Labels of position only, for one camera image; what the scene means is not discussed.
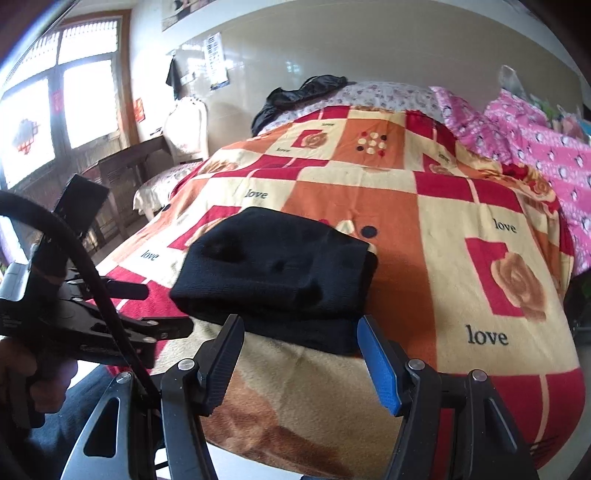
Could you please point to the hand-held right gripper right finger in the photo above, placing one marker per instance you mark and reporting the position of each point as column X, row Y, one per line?
column 381, row 364

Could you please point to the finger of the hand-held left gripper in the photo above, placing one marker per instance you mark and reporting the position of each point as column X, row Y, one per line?
column 138, row 332
column 124, row 290

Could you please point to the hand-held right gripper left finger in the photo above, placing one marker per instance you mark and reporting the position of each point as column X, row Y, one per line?
column 221, row 364

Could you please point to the black pants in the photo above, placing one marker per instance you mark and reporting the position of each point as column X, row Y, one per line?
column 277, row 277

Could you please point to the person's left hand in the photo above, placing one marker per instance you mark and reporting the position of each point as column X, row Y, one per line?
column 55, row 383

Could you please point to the person's leg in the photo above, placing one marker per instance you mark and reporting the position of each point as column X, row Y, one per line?
column 92, row 392

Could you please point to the dark wooden desk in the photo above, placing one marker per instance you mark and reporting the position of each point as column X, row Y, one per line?
column 124, row 170

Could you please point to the red orange printed blanket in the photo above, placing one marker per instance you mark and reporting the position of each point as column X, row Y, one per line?
column 369, row 198

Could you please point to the white bag on desk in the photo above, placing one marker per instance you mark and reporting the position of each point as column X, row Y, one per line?
column 187, row 129

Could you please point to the wooden framed window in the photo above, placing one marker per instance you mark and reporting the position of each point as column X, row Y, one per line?
column 87, row 106

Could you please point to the black case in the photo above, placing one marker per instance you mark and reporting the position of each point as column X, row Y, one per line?
column 581, row 309

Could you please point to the black hanging garment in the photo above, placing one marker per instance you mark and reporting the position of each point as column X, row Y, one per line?
column 173, row 76

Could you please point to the black jacket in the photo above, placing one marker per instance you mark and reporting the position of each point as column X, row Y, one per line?
column 281, row 99

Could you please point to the floral bed sheet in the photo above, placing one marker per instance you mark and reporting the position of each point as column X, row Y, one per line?
column 383, row 94

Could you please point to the pink penguin print quilt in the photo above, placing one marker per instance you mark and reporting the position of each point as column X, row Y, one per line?
column 531, row 138

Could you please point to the clear plastic bag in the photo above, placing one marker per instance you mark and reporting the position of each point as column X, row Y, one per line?
column 512, row 83

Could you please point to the red paper wall sticker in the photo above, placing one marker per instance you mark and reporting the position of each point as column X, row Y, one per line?
column 139, row 110

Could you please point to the wall calendar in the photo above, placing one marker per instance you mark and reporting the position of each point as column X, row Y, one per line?
column 215, row 60

